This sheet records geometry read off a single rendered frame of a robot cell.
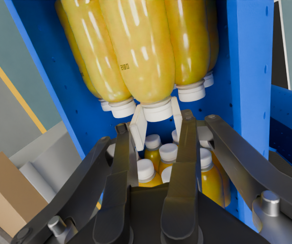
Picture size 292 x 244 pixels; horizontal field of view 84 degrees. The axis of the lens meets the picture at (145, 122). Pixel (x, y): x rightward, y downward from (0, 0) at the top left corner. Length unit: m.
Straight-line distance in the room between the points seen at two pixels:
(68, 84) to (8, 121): 1.79
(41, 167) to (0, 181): 0.13
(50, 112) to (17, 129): 0.44
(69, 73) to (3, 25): 1.52
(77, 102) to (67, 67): 0.06
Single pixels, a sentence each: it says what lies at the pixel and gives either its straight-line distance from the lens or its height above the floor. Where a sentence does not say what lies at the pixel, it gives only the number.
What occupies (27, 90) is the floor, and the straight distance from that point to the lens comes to 1.80.
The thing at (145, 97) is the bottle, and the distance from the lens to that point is 0.19.
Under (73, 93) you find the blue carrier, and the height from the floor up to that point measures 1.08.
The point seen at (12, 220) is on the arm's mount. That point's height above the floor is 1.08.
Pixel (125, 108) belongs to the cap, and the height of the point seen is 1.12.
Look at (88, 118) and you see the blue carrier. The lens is 0.32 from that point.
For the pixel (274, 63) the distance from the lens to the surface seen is 1.40.
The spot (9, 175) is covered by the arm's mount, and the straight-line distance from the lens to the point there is 0.59.
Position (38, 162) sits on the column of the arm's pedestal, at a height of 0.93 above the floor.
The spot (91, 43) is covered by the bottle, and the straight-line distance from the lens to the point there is 0.22.
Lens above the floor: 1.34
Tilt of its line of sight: 66 degrees down
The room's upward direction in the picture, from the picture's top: 168 degrees counter-clockwise
